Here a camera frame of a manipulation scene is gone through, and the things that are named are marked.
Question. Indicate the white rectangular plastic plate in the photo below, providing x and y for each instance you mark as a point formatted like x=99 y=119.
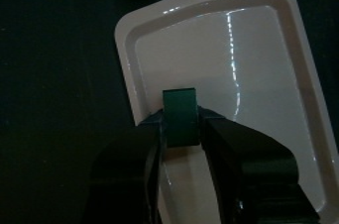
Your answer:
x=220 y=69

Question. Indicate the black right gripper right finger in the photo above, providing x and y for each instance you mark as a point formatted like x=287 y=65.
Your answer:
x=251 y=171

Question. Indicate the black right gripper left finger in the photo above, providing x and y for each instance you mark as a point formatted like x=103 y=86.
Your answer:
x=123 y=168

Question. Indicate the green seaweed-wrapped sushi piece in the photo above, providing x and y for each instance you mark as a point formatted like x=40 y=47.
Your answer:
x=180 y=119

